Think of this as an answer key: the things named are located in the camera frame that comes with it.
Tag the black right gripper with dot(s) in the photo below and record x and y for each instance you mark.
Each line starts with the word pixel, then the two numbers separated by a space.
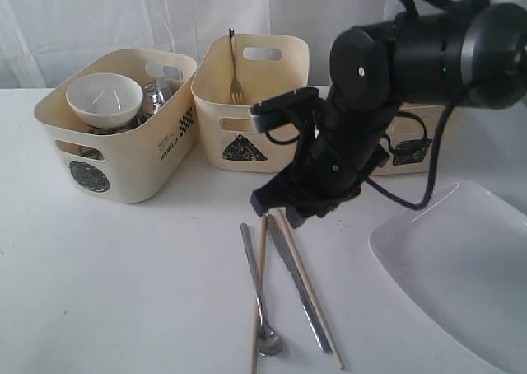
pixel 323 178

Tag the wooden chopstick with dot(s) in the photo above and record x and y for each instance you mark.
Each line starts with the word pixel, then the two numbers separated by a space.
pixel 261 266
pixel 278 214

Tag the stainless steel knife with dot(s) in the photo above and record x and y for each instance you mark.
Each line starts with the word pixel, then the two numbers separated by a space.
pixel 296 283

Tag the stainless steel fork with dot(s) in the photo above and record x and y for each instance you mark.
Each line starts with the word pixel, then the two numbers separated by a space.
pixel 235 86

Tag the stainless steel spoon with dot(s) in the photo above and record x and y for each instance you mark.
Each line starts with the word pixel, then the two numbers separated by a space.
pixel 268 342

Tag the cream bin with circle mark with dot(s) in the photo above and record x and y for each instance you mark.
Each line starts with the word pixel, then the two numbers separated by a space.
pixel 136 163

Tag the stainless steel cup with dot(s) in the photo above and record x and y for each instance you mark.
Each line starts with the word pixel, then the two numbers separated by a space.
pixel 132 124
pixel 89 152

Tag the stainless steel bowl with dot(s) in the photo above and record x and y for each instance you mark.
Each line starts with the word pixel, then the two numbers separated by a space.
pixel 155 95

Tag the white ceramic bowl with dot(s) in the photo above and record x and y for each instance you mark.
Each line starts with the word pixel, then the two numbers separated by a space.
pixel 104 100

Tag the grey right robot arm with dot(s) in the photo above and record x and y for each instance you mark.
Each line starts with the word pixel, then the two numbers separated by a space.
pixel 492 65

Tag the cream bin with square mark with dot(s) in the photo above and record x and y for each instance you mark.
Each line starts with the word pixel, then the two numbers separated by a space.
pixel 411 151

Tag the white rectangular plate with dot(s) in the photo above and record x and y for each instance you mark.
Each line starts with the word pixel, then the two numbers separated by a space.
pixel 462 261

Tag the white curtain backdrop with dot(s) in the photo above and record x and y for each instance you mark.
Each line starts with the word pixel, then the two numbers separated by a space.
pixel 44 42

